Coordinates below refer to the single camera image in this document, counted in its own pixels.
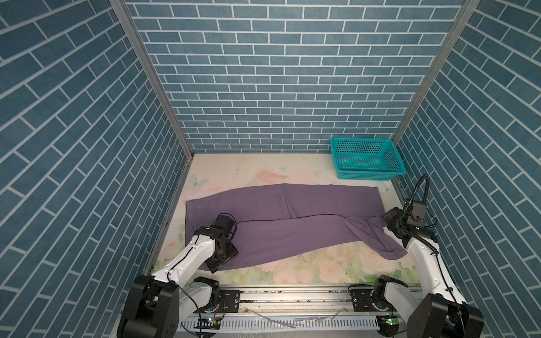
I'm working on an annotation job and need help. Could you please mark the purple trousers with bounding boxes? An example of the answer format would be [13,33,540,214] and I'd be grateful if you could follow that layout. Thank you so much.
[185,184,407,270]

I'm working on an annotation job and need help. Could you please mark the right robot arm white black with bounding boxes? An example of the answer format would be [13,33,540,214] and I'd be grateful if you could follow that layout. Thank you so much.
[371,208,485,337]

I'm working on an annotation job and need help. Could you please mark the corner aluminium post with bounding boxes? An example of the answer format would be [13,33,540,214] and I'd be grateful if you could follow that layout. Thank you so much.
[391,0,480,146]
[110,0,194,161]

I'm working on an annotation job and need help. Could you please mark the left corner aluminium post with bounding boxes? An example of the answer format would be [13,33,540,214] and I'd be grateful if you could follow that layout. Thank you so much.
[110,0,194,161]

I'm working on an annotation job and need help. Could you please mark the white slotted cable duct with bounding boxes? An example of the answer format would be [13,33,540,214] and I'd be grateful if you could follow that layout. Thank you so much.
[183,315,380,334]

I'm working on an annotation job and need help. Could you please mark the aluminium front rail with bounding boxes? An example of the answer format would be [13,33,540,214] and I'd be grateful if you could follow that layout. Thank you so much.
[120,284,470,318]

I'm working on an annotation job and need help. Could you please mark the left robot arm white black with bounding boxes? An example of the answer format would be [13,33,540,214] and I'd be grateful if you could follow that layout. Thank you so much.
[116,213,238,337]

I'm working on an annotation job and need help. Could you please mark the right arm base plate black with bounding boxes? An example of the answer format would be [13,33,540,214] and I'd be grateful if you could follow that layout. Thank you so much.
[347,287,379,313]

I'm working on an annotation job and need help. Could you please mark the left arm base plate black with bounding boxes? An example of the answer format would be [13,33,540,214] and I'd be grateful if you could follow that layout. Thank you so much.
[211,290,241,313]

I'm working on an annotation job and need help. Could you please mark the teal plastic basket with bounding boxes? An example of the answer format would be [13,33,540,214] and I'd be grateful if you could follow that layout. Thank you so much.
[331,137,407,181]

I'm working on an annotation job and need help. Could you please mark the right corner aluminium post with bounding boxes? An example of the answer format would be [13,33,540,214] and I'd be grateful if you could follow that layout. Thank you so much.
[391,0,480,146]

